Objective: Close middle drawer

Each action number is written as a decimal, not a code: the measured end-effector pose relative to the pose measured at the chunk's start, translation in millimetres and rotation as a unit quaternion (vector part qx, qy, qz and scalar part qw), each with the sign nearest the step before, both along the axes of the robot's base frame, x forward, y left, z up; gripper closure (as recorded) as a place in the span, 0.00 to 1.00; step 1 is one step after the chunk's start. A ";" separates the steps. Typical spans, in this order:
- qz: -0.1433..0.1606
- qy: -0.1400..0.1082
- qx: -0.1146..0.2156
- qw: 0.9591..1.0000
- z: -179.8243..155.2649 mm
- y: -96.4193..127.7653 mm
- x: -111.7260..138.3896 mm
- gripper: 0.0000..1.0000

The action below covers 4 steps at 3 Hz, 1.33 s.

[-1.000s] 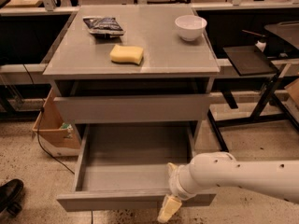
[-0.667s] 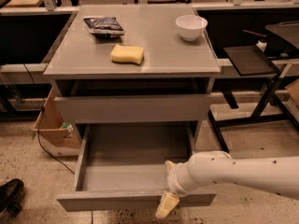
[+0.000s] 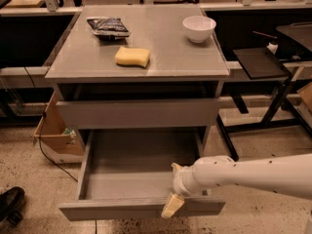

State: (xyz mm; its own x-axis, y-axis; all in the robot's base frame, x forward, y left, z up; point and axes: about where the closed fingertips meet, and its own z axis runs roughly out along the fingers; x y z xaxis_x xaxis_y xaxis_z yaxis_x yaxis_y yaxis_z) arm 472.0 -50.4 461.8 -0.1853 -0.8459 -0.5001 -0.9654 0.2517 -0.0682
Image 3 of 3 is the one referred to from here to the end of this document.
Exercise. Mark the dark blue snack bag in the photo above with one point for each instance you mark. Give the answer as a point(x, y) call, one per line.
point(108, 27)

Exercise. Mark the grey top drawer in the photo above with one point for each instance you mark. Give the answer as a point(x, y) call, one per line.
point(144, 105)

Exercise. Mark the white bowl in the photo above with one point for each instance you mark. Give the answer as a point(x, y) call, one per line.
point(198, 28)

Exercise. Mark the grey drawer cabinet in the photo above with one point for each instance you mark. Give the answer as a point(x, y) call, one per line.
point(88, 59)

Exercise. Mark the yellow sponge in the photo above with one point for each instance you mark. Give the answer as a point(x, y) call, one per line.
point(132, 56)

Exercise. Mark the black rolling stand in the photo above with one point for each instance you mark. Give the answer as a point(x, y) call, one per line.
point(280, 100)

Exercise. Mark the black tray table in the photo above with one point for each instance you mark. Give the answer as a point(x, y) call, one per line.
point(260, 63)

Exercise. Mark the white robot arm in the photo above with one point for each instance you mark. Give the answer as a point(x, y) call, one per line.
point(290, 175)

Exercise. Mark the cardboard box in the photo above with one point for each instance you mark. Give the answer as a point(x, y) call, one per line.
point(53, 132)

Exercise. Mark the grey drawer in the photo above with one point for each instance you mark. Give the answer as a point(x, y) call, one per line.
point(128, 173)
point(144, 105)

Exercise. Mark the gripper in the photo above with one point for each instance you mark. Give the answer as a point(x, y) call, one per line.
point(178, 181)

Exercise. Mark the black shoe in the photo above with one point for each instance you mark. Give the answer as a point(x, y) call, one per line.
point(10, 203)

